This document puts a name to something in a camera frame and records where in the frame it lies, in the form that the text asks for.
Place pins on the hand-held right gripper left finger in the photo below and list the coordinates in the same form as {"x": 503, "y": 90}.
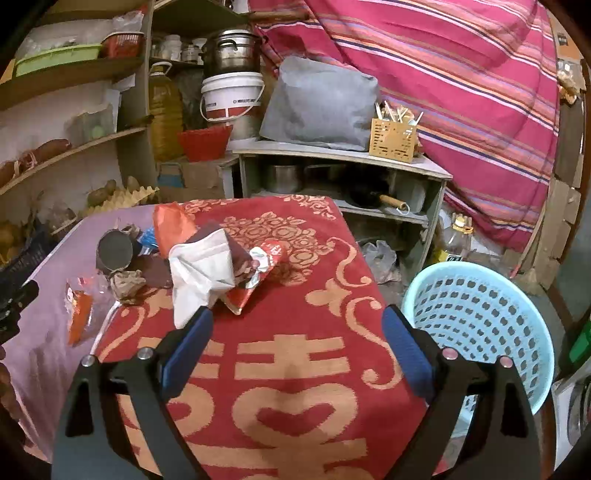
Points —
{"x": 189, "y": 341}

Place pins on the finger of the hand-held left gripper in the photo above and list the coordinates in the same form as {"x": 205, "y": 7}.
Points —
{"x": 14, "y": 300}

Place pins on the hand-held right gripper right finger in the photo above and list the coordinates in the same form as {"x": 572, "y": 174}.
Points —
{"x": 406, "y": 346}

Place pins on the orange clear wrapper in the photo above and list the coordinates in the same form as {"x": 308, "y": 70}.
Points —
{"x": 79, "y": 309}

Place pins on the light blue plastic basket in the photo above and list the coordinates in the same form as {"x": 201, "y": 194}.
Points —
{"x": 480, "y": 314}

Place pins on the dark round can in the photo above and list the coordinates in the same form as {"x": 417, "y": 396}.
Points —
{"x": 114, "y": 251}

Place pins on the blue wrapper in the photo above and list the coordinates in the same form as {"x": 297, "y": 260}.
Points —
{"x": 147, "y": 237}

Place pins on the red snack wrapper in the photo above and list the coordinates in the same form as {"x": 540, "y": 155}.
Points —
{"x": 263, "y": 256}

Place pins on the orange plastic bag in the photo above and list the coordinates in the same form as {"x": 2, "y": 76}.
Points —
{"x": 173, "y": 226}

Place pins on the black plastic crate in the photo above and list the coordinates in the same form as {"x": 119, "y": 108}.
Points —
{"x": 27, "y": 258}

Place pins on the purple bed sheet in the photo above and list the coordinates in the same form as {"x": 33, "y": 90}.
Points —
{"x": 41, "y": 369}

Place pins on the clear plastic bag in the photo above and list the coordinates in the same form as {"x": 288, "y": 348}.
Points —
{"x": 378, "y": 258}

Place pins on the red patterned blanket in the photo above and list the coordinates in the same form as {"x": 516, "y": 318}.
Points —
{"x": 295, "y": 332}

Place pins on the clear bottle yellow label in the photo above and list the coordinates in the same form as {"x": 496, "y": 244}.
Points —
{"x": 455, "y": 244}

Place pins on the pile of potatoes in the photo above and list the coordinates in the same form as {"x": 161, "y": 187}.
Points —
{"x": 99, "y": 194}

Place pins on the brown sausages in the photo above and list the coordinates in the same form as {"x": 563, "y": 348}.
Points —
{"x": 46, "y": 150}

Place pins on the paper egg carton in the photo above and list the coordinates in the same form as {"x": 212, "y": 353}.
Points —
{"x": 127, "y": 196}

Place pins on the cardboard box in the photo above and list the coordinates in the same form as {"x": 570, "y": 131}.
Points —
{"x": 198, "y": 177}

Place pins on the small steel pot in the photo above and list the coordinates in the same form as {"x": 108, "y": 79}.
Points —
{"x": 282, "y": 180}

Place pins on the clear plastic container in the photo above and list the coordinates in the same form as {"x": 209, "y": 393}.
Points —
{"x": 92, "y": 124}

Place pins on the grey wooden cabinet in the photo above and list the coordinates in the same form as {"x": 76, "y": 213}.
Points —
{"x": 341, "y": 157}

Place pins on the wooden utensil holder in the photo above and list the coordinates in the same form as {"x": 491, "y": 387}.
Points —
{"x": 392, "y": 141}

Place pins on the stacked cardboard pieces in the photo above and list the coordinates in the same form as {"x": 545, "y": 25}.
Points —
{"x": 561, "y": 194}

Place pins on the grey bucket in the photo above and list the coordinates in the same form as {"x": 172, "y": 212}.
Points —
{"x": 244, "y": 127}

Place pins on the wooden shelf unit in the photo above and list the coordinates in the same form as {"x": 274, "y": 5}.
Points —
{"x": 69, "y": 81}

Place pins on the large yellow oil bottle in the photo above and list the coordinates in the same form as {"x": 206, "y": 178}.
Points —
{"x": 165, "y": 115}

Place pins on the bundle of chopsticks and spoons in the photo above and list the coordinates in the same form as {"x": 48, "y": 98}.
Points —
{"x": 397, "y": 113}

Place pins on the green plastic tray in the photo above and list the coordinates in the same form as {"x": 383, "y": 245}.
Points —
{"x": 55, "y": 60}

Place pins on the white plastic bucket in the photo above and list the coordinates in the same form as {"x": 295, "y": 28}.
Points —
{"x": 231, "y": 97}

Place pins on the pink striped curtain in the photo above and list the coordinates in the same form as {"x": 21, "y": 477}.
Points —
{"x": 461, "y": 92}

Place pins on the grey fabric bag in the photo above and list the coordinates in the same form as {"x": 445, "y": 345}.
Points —
{"x": 318, "y": 101}

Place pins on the small red mesh basket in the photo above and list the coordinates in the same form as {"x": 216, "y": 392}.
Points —
{"x": 122, "y": 45}

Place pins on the steel stock pot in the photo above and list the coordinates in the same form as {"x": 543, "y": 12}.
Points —
{"x": 231, "y": 53}

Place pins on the white lidded jar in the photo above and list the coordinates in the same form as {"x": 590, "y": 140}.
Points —
{"x": 171, "y": 46}

